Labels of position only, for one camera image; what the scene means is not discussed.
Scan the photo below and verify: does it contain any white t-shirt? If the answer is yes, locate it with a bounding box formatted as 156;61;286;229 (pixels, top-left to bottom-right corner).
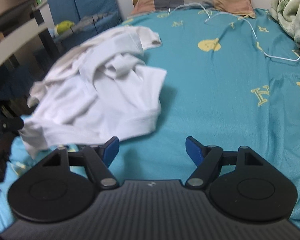
20;26;167;158

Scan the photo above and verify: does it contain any teal patterned bed sheet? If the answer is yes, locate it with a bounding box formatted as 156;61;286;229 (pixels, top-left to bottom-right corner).
0;9;300;232

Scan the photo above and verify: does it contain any grey cloth on chair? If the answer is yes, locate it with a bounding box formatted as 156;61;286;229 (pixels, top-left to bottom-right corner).
70;12;121;33

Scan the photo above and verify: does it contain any yellow green plush toy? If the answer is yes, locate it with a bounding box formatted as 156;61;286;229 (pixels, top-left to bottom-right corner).
54;21;75;36

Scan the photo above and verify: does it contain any blue covered chair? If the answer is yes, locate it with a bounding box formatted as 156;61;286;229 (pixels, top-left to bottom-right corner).
47;0;122;52

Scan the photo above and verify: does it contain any dark desk with shelf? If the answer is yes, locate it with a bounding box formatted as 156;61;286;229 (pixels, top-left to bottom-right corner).
0;0;60;118

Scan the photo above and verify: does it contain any light green fleece blanket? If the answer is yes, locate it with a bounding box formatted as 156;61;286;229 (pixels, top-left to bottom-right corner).
269;0;300;46

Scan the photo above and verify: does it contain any white charging cable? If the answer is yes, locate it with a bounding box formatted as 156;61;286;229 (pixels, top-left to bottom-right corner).
167;2;300;62

